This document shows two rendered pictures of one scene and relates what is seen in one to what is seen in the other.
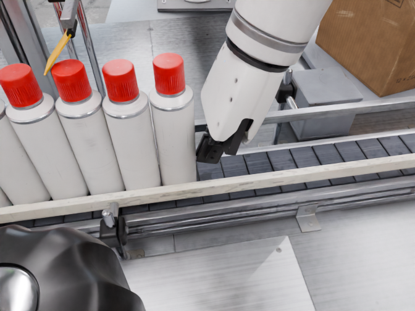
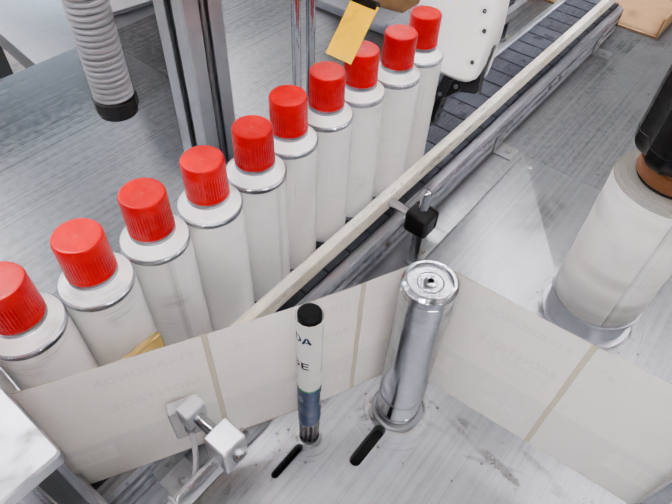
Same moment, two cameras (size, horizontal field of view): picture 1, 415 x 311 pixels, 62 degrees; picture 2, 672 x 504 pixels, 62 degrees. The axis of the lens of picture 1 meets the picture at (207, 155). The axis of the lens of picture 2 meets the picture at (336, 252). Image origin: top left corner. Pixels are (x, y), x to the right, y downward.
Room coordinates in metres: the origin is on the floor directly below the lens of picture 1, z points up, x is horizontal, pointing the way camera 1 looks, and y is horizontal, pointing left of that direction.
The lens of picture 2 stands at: (-0.03, 0.49, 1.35)
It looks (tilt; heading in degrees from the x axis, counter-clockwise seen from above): 49 degrees down; 316
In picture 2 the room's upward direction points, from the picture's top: 3 degrees clockwise
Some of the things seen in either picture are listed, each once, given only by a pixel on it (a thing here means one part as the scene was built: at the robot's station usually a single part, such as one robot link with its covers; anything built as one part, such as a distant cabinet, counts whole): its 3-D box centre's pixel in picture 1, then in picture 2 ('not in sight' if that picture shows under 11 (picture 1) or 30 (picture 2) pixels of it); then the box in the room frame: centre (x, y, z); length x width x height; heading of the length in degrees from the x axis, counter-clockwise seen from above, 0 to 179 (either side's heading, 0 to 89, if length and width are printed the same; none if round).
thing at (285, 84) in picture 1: (285, 120); not in sight; (0.42, -0.13, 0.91); 0.07 x 0.03 x 0.16; 10
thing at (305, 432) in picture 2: not in sight; (309, 384); (0.12, 0.37, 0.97); 0.02 x 0.02 x 0.19
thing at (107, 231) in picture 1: (117, 237); (419, 228); (0.22, 0.11, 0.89); 0.03 x 0.03 x 0.12; 10
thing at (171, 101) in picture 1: (174, 131); (412, 97); (0.32, 0.04, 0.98); 0.05 x 0.05 x 0.20
